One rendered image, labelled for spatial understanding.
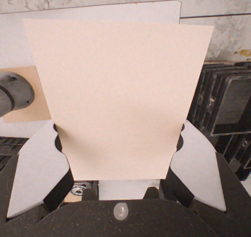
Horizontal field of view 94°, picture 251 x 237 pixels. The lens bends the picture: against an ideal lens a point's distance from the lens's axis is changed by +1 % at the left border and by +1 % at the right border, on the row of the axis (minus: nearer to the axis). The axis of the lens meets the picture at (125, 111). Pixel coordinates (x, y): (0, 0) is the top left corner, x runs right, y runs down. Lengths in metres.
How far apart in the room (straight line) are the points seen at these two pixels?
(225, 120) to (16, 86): 1.23
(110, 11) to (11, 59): 0.41
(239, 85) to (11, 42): 1.18
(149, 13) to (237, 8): 1.12
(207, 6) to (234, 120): 0.92
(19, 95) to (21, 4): 0.98
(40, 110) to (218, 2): 1.46
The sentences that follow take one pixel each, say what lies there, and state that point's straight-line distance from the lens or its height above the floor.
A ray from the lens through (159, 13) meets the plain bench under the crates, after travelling 0.53.
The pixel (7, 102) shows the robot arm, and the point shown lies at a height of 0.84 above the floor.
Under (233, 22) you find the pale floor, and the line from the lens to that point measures 1.55.
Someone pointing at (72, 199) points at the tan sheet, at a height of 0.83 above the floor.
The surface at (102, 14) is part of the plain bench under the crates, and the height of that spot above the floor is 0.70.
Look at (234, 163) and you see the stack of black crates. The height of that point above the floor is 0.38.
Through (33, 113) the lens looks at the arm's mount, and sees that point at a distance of 0.67.
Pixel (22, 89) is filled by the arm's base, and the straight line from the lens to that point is 0.58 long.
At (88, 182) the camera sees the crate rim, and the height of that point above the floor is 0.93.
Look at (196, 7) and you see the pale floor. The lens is 1.38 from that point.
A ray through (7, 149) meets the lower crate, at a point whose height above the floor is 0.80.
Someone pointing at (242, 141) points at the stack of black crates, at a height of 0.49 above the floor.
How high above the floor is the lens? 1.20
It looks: 61 degrees down
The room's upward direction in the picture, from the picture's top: 176 degrees clockwise
